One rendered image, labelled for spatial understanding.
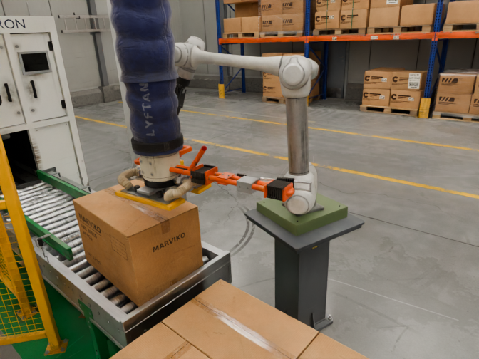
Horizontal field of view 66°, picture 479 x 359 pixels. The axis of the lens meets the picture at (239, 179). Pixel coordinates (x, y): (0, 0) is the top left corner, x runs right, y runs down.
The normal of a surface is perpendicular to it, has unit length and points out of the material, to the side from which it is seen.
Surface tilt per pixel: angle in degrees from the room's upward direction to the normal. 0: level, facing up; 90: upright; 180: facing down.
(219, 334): 0
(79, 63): 90
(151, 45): 75
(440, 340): 0
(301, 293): 90
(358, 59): 90
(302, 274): 90
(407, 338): 0
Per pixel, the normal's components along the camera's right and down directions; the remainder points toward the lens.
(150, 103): 0.13, 0.03
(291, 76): -0.24, 0.25
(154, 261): 0.71, 0.24
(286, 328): -0.04, -0.93
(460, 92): -0.63, 0.28
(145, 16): 0.37, 0.00
